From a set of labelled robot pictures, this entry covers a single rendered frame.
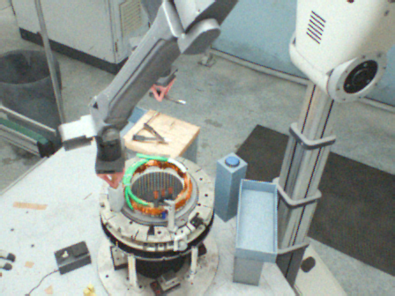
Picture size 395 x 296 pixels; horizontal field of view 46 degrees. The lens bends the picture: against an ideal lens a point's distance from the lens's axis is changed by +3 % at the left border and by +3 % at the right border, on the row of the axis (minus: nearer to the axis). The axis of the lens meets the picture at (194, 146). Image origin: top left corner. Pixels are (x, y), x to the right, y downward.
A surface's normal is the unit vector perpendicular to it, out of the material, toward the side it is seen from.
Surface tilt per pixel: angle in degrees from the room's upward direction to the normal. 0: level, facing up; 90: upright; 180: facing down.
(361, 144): 0
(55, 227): 0
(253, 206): 0
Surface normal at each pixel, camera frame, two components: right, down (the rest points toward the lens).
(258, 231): 0.04, -0.73
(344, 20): -0.92, 0.24
